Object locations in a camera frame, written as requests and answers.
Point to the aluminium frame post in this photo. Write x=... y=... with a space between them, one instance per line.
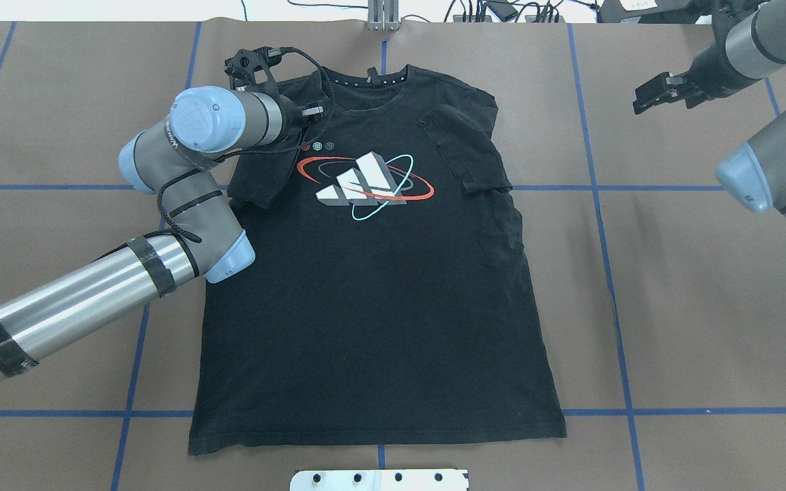
x=383 y=15

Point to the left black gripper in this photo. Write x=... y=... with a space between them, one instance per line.
x=288 y=121

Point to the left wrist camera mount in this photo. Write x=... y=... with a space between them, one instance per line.
x=250 y=70

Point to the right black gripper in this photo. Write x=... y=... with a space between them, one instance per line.
x=705 y=73

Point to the black box with label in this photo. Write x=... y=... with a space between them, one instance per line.
x=653 y=12

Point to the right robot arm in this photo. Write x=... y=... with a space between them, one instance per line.
x=749 y=46

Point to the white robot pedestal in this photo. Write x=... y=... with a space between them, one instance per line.
x=382 y=479

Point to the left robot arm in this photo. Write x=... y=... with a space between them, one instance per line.
x=171 y=161

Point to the black printed t-shirt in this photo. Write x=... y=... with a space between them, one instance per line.
x=390 y=300

